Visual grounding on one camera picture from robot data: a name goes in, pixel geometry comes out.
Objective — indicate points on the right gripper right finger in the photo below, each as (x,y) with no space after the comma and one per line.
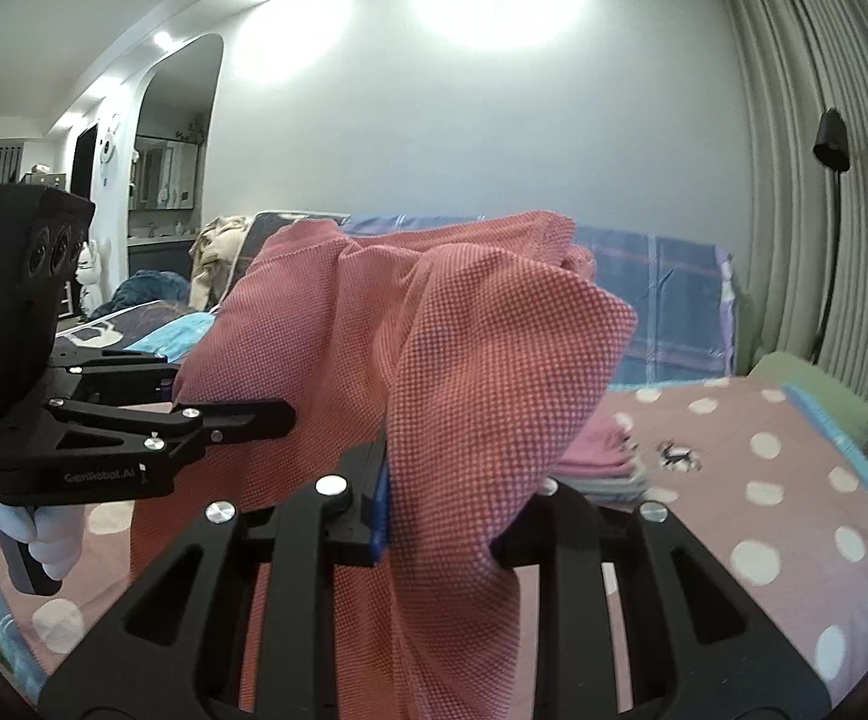
(698,645)

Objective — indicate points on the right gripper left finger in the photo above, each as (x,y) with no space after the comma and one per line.
(236,619)

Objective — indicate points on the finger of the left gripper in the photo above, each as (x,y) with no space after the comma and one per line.
(110,375)
(163,429)

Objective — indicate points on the coral pink knit shirt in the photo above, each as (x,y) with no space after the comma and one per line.
(478,351)

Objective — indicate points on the beige crumpled clothes pile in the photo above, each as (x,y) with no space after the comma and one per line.
(213,255)

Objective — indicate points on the left hand white glove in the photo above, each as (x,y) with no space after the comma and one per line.
(52,534)

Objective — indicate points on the white cat figurine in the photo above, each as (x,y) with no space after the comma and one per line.
(89,273)

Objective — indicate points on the dark teal knit blanket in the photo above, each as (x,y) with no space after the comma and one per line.
(145,286)

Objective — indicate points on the folded grey garment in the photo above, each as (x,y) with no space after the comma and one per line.
(622,481)

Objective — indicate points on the pink polka dot bedspread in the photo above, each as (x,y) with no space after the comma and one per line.
(438,630)

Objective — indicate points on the folded pink garment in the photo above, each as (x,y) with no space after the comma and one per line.
(604,449)

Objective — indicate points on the green pillow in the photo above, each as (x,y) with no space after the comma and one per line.
(848,410)

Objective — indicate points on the blue plaid pillow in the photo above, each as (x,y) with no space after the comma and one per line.
(684,299)

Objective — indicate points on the black floor lamp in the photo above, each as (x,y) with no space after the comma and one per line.
(832,152)

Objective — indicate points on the beige pleated curtain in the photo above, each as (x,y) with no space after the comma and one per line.
(804,66)

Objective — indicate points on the wall mirror cabinet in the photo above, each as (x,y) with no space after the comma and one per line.
(163,175)

